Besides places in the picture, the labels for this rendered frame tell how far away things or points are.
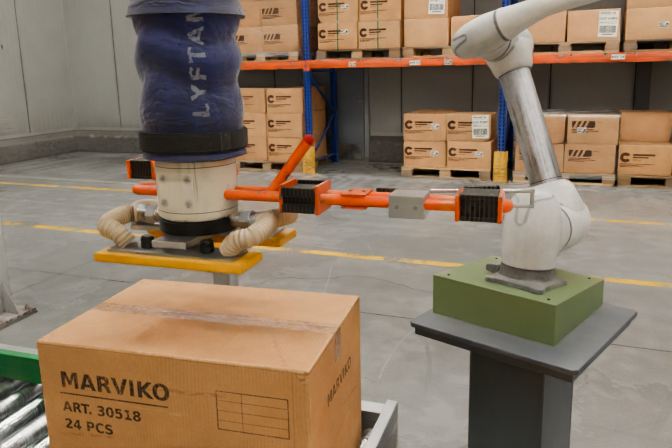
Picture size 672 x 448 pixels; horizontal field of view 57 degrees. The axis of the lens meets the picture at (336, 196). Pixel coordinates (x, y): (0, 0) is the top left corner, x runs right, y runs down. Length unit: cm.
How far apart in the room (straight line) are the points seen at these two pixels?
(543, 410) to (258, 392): 97
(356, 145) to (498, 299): 842
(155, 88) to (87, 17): 1166
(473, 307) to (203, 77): 105
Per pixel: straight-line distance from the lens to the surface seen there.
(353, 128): 1011
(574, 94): 955
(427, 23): 847
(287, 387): 121
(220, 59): 127
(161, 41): 126
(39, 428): 200
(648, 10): 829
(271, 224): 126
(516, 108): 208
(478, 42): 198
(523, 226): 183
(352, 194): 121
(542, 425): 196
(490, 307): 185
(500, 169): 826
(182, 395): 132
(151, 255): 132
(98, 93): 1283
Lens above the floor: 149
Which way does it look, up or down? 12 degrees down
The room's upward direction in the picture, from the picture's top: 1 degrees counter-clockwise
